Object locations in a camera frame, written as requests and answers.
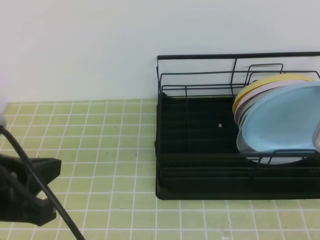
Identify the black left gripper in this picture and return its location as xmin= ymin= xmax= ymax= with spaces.
xmin=0 ymin=154 xmax=62 ymax=227

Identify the light blue plate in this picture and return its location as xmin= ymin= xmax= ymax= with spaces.
xmin=236 ymin=81 xmax=320 ymax=165

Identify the pale green plate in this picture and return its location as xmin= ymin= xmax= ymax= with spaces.
xmin=234 ymin=99 xmax=258 ymax=128

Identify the pink plate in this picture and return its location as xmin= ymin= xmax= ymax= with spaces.
xmin=234 ymin=79 xmax=306 ymax=124

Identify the yellow plate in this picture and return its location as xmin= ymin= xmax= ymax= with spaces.
xmin=232 ymin=73 xmax=313 ymax=113

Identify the green checkered tablecloth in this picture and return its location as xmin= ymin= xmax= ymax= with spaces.
xmin=4 ymin=99 xmax=320 ymax=240

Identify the black cable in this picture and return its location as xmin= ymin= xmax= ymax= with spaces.
xmin=0 ymin=124 xmax=86 ymax=240

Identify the black wire dish rack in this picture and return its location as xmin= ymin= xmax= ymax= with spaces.
xmin=154 ymin=51 xmax=320 ymax=201

